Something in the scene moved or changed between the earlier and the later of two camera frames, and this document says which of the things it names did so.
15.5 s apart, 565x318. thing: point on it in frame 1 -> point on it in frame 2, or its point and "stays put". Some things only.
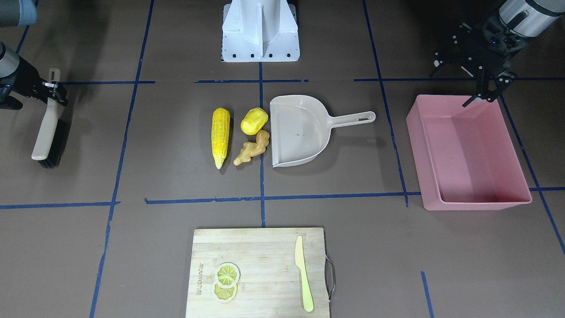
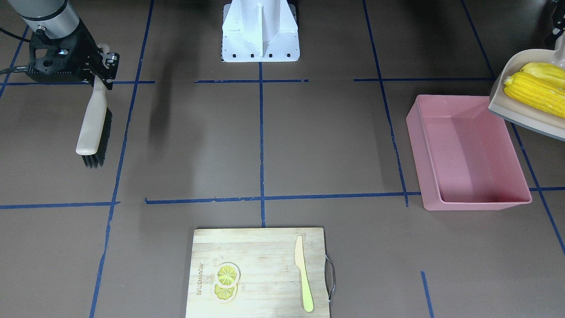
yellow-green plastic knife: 300,260 stays put
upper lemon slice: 227,274 stays put
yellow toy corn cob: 220,121 -> 536,92
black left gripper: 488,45 -> 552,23
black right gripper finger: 55,91 -> 107,72
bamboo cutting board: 271,283 stays put
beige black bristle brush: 48,149 -> 96,135
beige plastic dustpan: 300,127 -> 503,105
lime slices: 224,295 stays put
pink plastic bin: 465,158 stays put
